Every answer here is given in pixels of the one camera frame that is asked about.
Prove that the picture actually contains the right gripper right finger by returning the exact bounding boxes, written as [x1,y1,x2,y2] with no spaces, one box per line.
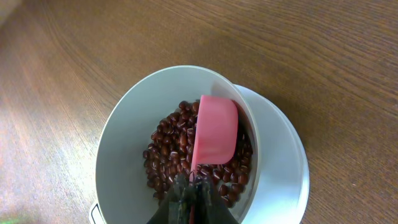
[192,177,238,224]

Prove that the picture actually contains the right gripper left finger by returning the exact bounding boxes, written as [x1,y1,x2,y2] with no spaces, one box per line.
[147,174,193,224]

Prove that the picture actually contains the pink measuring scoop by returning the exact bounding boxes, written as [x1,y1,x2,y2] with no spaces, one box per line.
[190,95,238,181]

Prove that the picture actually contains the white digital kitchen scale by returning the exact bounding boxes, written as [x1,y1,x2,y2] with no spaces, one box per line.
[88,86,309,223]

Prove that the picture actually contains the red beans in bowl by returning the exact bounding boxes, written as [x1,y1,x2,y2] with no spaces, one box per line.
[142,101,253,208]

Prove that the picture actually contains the white round bowl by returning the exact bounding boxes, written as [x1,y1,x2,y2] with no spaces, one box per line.
[95,65,261,223]

